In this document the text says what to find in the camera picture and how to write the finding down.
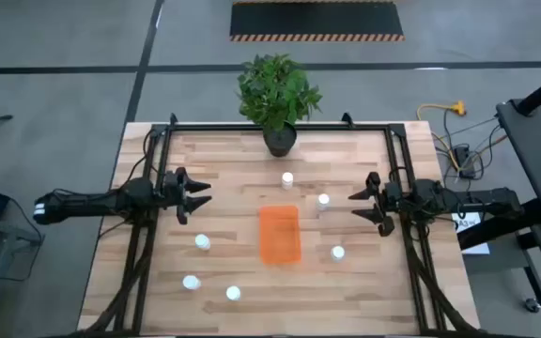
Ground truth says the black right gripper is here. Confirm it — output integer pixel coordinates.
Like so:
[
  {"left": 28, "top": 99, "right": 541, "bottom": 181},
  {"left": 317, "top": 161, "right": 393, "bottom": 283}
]
[{"left": 348, "top": 171, "right": 403, "bottom": 238}]

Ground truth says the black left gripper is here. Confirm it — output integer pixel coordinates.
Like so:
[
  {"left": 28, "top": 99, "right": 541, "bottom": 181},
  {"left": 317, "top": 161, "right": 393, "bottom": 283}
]
[{"left": 160, "top": 166, "right": 214, "bottom": 225}]

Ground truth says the orange plastic basket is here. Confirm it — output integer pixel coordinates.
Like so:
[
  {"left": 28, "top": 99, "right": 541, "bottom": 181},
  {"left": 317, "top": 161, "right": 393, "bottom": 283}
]
[{"left": 258, "top": 204, "right": 302, "bottom": 267}]

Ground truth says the black plant pot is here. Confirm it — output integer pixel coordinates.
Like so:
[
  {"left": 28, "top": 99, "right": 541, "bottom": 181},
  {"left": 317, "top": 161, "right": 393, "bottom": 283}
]
[{"left": 262, "top": 122, "right": 299, "bottom": 159}]

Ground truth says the black power strip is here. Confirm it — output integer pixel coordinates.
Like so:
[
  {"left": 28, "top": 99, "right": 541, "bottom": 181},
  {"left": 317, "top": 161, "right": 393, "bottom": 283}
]
[{"left": 453, "top": 144, "right": 477, "bottom": 180}]

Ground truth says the white paper sheet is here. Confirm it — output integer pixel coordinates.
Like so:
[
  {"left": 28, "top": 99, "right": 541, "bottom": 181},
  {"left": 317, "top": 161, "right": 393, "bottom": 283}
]
[{"left": 451, "top": 211, "right": 491, "bottom": 256}]

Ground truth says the green leafy plant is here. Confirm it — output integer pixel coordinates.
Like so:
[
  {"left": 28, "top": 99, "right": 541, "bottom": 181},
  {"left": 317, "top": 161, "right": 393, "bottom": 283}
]
[{"left": 236, "top": 53, "right": 323, "bottom": 133}]

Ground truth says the grey metal cart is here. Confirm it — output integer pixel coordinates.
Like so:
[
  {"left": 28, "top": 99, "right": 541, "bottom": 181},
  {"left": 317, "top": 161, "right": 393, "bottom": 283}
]
[{"left": 0, "top": 210, "right": 46, "bottom": 338}]

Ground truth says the black hazard-striped floor mat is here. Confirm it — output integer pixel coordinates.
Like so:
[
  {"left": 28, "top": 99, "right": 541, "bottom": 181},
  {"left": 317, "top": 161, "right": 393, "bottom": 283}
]
[{"left": 229, "top": 0, "right": 406, "bottom": 43}]

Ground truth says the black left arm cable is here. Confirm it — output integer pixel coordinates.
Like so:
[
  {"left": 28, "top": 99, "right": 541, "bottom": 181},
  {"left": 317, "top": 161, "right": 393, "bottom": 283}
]
[{"left": 122, "top": 129, "right": 159, "bottom": 189}]

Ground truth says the black metal table frame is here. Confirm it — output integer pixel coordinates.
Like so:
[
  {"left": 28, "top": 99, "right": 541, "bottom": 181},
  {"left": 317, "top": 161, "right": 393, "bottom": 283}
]
[{"left": 80, "top": 112, "right": 476, "bottom": 337}]

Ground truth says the black floor cable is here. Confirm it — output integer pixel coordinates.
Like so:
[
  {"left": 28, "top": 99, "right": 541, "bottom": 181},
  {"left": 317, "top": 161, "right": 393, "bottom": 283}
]
[{"left": 441, "top": 108, "right": 502, "bottom": 163}]

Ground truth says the yellow extension cable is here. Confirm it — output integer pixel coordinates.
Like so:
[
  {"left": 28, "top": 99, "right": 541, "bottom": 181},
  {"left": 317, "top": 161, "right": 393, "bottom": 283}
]
[{"left": 415, "top": 100, "right": 476, "bottom": 173}]

